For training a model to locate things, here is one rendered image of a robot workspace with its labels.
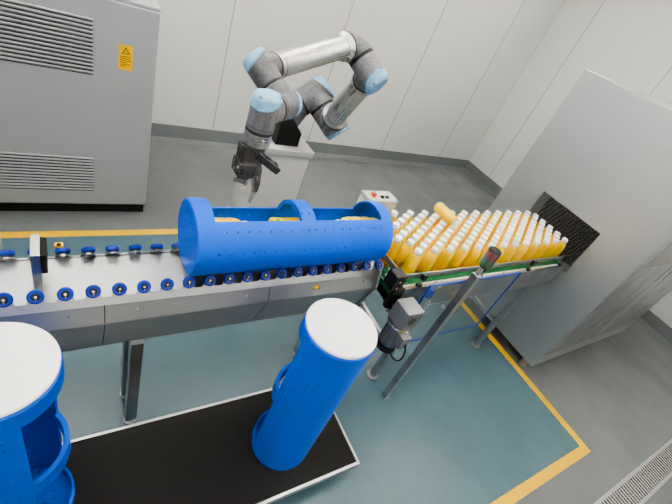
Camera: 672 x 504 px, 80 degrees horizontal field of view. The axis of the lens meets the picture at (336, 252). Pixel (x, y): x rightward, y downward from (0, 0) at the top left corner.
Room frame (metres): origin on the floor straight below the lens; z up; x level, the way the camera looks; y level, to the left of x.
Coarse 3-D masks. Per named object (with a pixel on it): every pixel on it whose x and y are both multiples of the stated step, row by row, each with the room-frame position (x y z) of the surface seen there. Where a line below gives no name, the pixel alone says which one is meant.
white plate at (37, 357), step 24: (0, 336) 0.52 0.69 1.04; (24, 336) 0.54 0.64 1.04; (48, 336) 0.57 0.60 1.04; (0, 360) 0.46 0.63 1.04; (24, 360) 0.49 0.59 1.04; (48, 360) 0.51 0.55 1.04; (0, 384) 0.42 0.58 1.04; (24, 384) 0.44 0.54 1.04; (48, 384) 0.46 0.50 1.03; (0, 408) 0.37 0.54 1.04
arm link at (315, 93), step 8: (312, 80) 2.29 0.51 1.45; (320, 80) 2.28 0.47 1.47; (304, 88) 2.24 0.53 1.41; (312, 88) 2.25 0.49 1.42; (320, 88) 2.26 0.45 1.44; (328, 88) 2.28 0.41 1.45; (304, 96) 2.21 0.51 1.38; (312, 96) 2.23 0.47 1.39; (320, 96) 2.24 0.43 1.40; (328, 96) 2.28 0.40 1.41; (312, 104) 2.22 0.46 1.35; (320, 104) 2.22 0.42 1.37; (312, 112) 2.23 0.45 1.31
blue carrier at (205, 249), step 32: (192, 224) 1.06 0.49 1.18; (224, 224) 1.09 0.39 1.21; (256, 224) 1.17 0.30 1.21; (288, 224) 1.26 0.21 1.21; (320, 224) 1.35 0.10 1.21; (352, 224) 1.46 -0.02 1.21; (384, 224) 1.58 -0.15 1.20; (192, 256) 1.01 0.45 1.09; (224, 256) 1.05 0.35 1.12; (256, 256) 1.13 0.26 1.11; (288, 256) 1.22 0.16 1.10; (320, 256) 1.32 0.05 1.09; (352, 256) 1.44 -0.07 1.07
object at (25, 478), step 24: (24, 408) 0.40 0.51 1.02; (48, 408) 0.58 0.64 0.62; (0, 432) 0.35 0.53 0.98; (24, 432) 0.55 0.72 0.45; (48, 432) 0.58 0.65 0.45; (0, 456) 0.34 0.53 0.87; (24, 456) 0.38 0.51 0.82; (48, 456) 0.57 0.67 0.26; (0, 480) 0.33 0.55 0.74; (24, 480) 0.37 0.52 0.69; (48, 480) 0.41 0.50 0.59; (72, 480) 0.55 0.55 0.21
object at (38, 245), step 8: (32, 240) 0.79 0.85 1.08; (40, 240) 0.81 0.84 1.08; (32, 248) 0.77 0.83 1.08; (40, 248) 0.79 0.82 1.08; (32, 256) 0.74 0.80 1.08; (40, 256) 0.76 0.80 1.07; (32, 264) 0.74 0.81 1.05; (40, 264) 0.75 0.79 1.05; (32, 272) 0.74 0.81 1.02; (40, 272) 0.75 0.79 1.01; (40, 280) 0.75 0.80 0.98; (40, 288) 0.75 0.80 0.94
